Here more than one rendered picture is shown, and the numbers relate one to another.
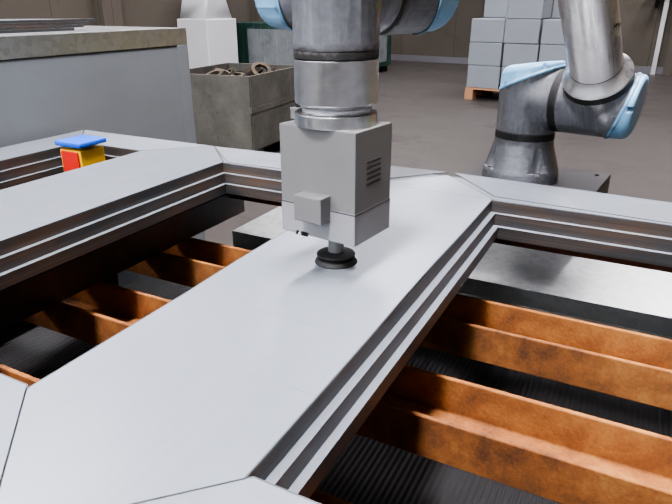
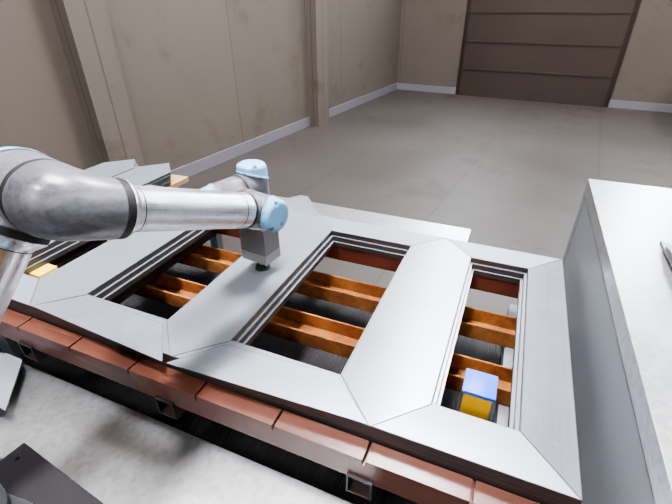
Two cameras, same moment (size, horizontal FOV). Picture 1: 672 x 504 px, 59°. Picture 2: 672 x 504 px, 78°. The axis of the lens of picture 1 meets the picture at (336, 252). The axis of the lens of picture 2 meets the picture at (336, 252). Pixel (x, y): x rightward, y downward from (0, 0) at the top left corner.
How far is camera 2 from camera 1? 160 cm
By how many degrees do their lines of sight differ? 126
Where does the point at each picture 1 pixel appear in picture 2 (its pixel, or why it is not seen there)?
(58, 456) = (316, 221)
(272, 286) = (284, 256)
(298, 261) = (276, 266)
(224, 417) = (289, 227)
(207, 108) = not seen: outside the picture
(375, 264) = (249, 265)
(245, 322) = (290, 245)
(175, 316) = (309, 246)
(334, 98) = not seen: hidden behind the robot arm
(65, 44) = (650, 446)
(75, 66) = (640, 479)
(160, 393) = (303, 230)
